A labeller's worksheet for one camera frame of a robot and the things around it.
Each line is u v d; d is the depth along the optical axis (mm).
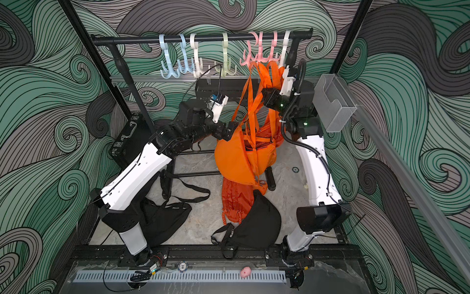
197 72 593
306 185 931
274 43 868
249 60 615
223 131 562
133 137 919
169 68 589
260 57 615
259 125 822
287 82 581
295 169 1006
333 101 782
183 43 519
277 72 625
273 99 584
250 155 823
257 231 778
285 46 578
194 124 471
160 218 810
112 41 511
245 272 683
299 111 503
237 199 879
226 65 598
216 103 526
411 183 513
